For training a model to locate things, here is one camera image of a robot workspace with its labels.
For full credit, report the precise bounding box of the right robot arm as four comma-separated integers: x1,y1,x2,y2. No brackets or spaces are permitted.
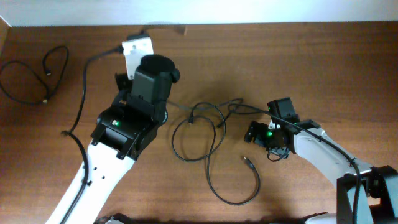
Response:
244,98,397,223

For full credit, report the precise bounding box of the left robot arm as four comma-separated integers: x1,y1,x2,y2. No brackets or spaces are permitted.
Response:
47,55,180,223

